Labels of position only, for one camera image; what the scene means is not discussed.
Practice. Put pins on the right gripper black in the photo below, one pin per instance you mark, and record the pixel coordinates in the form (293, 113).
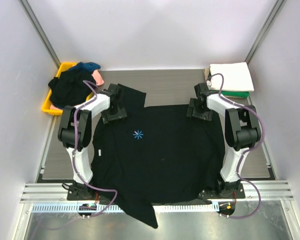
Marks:
(206, 116)

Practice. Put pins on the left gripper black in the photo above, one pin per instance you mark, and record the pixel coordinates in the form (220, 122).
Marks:
(120, 113)

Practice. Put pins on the black t shirt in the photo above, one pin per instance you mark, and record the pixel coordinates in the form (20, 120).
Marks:
(156, 155)

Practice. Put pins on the yellow plastic bin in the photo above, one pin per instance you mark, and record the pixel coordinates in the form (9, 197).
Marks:
(67, 88)

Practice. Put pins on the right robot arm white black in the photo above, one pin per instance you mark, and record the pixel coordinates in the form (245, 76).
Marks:
(241, 131)

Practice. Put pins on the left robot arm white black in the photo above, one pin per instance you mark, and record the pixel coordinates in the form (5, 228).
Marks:
(75, 134)

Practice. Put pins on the pink shirt in bin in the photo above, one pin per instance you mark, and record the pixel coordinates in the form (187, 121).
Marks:
(98, 78)

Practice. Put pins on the folded white t shirt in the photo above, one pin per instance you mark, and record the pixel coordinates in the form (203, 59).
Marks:
(237, 77)

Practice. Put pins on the blue shirt in bin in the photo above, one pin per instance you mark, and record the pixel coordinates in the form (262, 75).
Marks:
(87, 66)

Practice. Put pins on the black shirt in bin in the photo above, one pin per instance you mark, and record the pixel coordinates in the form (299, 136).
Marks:
(70, 87)

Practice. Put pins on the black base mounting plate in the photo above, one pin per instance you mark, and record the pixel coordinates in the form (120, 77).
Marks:
(220, 203)

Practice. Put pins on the slotted cable duct strip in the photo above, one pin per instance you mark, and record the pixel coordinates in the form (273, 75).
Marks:
(114, 209)

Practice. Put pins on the right aluminium frame post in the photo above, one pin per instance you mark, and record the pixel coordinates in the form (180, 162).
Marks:
(269, 21)

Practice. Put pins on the aluminium frame post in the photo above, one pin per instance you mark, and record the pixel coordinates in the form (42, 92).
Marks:
(269, 21)
(40, 31)

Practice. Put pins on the left aluminium frame post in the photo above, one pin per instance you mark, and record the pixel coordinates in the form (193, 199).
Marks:
(40, 31)

